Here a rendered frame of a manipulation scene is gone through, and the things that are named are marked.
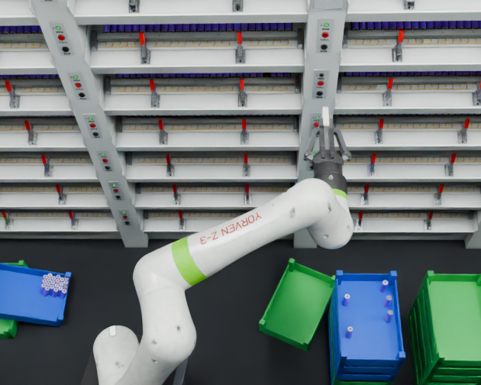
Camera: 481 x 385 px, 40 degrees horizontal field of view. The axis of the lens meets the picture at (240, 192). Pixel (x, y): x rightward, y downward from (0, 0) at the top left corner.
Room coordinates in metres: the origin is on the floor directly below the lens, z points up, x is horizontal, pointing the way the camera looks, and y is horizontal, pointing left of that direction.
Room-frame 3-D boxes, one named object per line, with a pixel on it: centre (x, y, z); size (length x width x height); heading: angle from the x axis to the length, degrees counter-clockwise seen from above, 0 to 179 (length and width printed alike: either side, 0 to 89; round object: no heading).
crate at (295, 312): (1.03, -0.19, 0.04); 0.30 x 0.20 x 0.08; 151
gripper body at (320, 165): (1.01, -0.24, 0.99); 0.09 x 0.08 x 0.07; 175
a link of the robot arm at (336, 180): (0.93, -0.23, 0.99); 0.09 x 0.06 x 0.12; 85
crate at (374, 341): (0.83, -0.39, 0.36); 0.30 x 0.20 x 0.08; 175
